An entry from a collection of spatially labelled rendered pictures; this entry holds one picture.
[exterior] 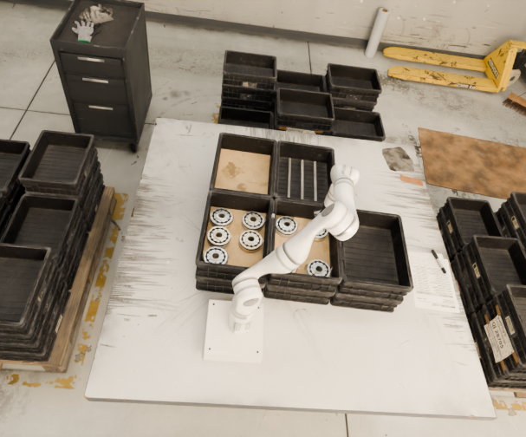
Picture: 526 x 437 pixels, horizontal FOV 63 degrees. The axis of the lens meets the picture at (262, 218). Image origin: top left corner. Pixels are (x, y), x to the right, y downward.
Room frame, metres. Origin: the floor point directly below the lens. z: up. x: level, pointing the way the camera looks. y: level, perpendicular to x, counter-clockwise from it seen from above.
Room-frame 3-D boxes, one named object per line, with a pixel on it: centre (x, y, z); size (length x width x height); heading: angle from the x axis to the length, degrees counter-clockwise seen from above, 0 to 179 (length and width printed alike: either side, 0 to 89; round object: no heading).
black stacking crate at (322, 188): (1.52, -0.16, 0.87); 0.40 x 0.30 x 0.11; 6
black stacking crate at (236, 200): (1.09, 0.10, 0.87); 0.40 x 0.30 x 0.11; 6
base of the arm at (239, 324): (0.74, 0.00, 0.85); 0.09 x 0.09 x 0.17; 20
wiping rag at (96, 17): (2.63, 1.35, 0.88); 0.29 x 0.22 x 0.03; 9
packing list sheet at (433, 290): (1.19, -0.86, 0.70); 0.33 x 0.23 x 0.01; 9
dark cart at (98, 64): (2.53, 1.28, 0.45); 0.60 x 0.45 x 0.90; 9
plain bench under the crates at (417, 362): (1.28, -0.17, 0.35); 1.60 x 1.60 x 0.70; 9
